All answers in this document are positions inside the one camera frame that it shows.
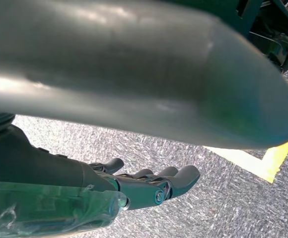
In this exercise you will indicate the yellow floor tape square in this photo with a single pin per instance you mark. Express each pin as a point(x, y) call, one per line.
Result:
point(273, 164)

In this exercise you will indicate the black robot foot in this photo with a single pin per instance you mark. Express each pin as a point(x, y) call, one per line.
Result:
point(273, 33)

